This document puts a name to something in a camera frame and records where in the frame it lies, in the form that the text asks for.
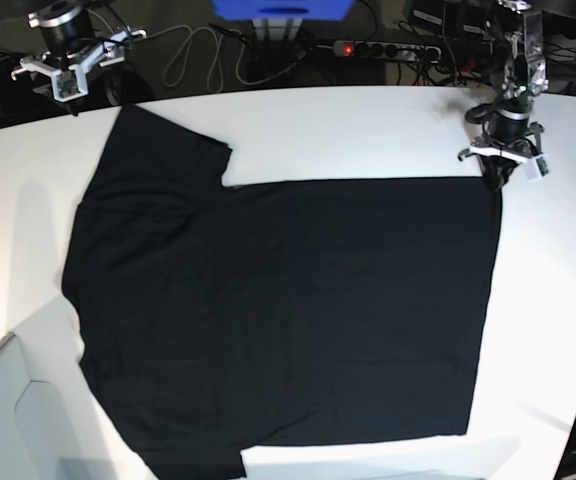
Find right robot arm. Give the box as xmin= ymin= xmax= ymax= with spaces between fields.
xmin=11 ymin=1 xmax=147 ymax=80

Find blue box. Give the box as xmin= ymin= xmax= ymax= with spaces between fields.
xmin=212 ymin=0 xmax=354 ymax=21

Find grey panel at table corner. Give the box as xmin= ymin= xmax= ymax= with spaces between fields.
xmin=0 ymin=332 xmax=154 ymax=480

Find black T-shirt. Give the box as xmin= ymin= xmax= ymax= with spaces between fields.
xmin=62 ymin=106 xmax=502 ymax=479

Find black power strip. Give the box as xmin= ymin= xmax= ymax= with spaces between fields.
xmin=332 ymin=40 xmax=442 ymax=64

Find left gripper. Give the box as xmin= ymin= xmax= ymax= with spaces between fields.
xmin=458 ymin=107 xmax=543 ymax=193

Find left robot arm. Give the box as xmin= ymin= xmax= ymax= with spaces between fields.
xmin=458 ymin=1 xmax=549 ymax=192

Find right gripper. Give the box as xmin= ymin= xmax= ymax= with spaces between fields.
xmin=10 ymin=28 xmax=147 ymax=80

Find grey looped cable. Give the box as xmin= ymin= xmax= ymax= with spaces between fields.
xmin=160 ymin=24 xmax=304 ymax=94

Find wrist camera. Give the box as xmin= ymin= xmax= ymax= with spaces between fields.
xmin=51 ymin=70 xmax=89 ymax=103
xmin=524 ymin=153 xmax=550 ymax=182

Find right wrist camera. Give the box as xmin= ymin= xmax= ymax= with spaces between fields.
xmin=51 ymin=70 xmax=89 ymax=103

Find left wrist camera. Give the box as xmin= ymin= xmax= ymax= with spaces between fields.
xmin=524 ymin=153 xmax=550 ymax=182

